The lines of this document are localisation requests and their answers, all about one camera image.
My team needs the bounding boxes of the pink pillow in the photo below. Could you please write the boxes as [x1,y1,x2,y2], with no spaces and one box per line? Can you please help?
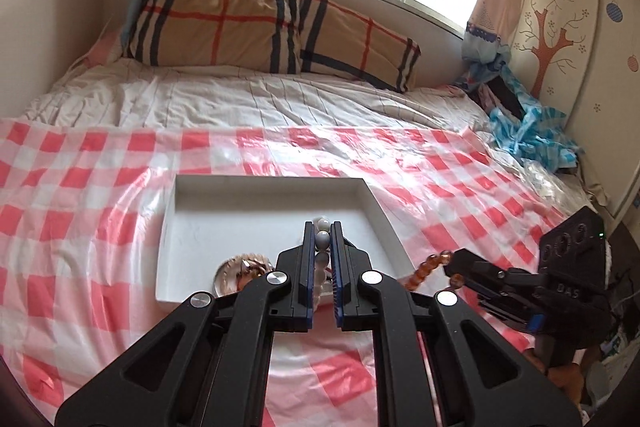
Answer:
[82,29,126,68]

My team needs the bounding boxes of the clear plastic bag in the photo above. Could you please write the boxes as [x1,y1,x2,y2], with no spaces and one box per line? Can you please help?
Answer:
[520,157,586,202]

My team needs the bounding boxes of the plaid pillow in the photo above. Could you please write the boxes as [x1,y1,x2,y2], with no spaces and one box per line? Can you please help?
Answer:
[272,0,422,94]
[122,0,303,75]

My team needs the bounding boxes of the white shallow box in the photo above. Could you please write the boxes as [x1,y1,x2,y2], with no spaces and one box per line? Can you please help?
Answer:
[154,174,416,315]

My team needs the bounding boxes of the white beaded bracelet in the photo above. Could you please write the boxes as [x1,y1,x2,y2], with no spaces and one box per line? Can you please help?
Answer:
[311,216,337,308]

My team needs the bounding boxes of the blue crumpled cloth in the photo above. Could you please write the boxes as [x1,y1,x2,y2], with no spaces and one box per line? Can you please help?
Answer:
[487,67,583,170]

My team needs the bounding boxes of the white striped quilt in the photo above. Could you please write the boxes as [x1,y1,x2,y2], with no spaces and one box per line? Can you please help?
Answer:
[25,57,493,142]

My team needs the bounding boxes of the dark clothing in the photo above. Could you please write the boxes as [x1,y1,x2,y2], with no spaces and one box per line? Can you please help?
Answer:
[480,74,526,118]

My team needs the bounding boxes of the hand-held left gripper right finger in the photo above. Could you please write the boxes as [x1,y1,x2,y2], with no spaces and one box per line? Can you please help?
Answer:
[331,221,586,427]

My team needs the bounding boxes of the wardrobe with tree decal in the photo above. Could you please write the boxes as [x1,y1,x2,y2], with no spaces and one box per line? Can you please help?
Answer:
[507,0,640,218]

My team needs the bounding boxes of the brown bracelet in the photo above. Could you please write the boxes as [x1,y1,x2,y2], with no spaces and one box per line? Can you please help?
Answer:
[235,257,273,293]

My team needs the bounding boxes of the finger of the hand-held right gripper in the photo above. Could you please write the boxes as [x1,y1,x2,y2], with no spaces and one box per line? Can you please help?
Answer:
[452,248,538,293]
[467,282,543,335]

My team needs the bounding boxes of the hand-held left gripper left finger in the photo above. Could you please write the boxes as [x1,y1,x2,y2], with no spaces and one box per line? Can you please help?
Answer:
[54,221,317,427]

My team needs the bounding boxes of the red checkered plastic sheet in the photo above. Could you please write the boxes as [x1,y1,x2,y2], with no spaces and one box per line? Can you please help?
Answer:
[0,117,601,427]

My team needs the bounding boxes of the amber beaded bracelet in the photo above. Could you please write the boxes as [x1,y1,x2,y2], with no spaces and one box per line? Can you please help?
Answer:
[397,249,466,293]

